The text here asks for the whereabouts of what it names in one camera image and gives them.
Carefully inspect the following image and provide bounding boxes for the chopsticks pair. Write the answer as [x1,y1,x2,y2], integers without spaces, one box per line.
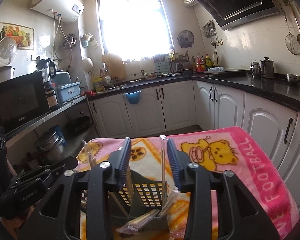
[115,209,160,235]
[126,166,134,205]
[157,187,179,217]
[83,140,97,170]
[160,135,167,206]

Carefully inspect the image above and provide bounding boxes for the dark green utensil basket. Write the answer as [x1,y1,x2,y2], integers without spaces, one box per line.
[76,171,168,239]

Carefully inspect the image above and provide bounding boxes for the stacked steel pots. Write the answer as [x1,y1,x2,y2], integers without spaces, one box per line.
[34,130,64,163]

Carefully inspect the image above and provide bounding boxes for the pink cartoon blanket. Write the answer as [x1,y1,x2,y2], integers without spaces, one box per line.
[76,126,300,240]

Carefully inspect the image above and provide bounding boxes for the black microwave oven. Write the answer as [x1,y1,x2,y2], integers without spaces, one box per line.
[0,72,50,134]

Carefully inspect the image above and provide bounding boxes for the blue plastic box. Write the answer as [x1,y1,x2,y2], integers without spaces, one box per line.
[56,82,81,103]

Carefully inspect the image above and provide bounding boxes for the blue hanging bin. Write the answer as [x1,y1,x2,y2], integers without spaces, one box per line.
[124,90,141,105]

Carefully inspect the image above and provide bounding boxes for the black blender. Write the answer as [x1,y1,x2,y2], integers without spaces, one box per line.
[36,58,58,111]

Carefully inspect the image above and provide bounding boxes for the wooden cutting board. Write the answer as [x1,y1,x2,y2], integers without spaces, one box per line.
[102,53,127,81]

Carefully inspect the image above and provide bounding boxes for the red sauce bottle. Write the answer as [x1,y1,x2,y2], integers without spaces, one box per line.
[196,53,206,73]

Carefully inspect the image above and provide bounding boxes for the steel kettle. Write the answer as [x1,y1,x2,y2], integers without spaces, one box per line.
[250,61,261,78]

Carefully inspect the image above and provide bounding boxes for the dark metal canister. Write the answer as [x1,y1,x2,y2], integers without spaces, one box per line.
[261,57,275,79]

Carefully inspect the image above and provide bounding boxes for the fruit picture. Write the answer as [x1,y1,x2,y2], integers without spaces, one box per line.
[0,22,34,50]

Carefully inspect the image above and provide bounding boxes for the steel bowl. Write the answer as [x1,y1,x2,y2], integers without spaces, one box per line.
[286,74,300,84]

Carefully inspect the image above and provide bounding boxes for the white water heater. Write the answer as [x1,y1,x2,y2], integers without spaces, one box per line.
[27,0,84,23]

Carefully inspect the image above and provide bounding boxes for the black range hood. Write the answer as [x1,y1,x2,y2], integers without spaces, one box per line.
[195,0,279,30]

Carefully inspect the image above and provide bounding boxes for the wall exhaust fan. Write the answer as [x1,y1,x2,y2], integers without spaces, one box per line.
[178,30,194,48]

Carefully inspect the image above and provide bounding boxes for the wire skimmer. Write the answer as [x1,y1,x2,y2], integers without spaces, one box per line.
[280,5,300,55]

